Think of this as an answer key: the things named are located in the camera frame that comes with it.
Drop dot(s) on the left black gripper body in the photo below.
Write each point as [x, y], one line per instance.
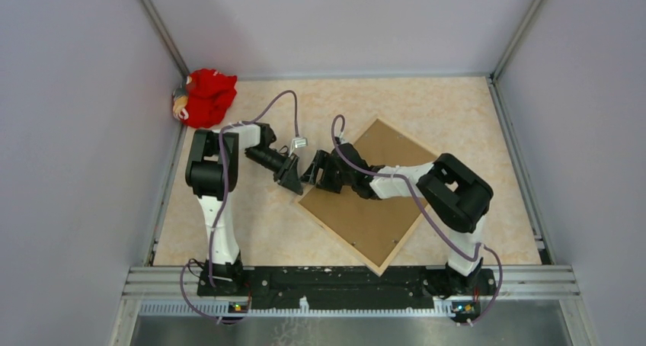
[281, 165]

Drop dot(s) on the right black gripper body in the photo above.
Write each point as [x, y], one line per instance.
[332, 179]

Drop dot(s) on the light wooden picture frame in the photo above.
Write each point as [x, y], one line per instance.
[333, 232]

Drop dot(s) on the brown cardboard backing board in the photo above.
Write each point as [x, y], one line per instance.
[368, 222]

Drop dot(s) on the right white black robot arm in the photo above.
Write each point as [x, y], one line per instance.
[459, 197]

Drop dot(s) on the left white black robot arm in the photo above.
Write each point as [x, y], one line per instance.
[212, 173]

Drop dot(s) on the red cloth doll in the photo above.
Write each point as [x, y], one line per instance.
[203, 98]

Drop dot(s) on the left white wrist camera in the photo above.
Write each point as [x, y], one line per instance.
[297, 143]

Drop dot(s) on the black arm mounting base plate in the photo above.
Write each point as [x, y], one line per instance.
[348, 288]

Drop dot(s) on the aluminium front rail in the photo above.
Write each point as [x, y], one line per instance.
[531, 305]

